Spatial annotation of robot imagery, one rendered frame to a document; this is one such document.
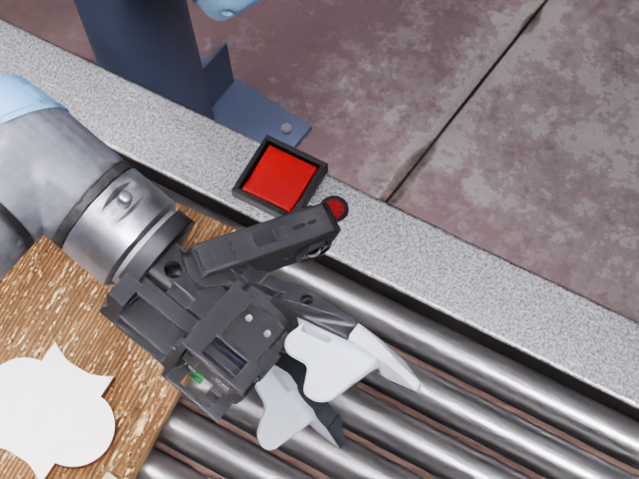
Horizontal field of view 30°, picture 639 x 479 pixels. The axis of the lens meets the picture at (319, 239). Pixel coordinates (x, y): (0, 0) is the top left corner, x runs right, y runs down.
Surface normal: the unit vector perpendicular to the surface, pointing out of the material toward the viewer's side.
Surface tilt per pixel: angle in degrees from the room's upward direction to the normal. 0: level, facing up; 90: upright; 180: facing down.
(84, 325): 0
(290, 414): 49
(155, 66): 90
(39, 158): 18
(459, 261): 0
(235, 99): 0
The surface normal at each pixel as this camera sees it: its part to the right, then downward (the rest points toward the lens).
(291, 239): 0.28, -0.40
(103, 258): -0.32, 0.37
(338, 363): -0.15, -0.68
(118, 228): 0.01, -0.04
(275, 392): 0.64, 0.06
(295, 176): -0.04, -0.40
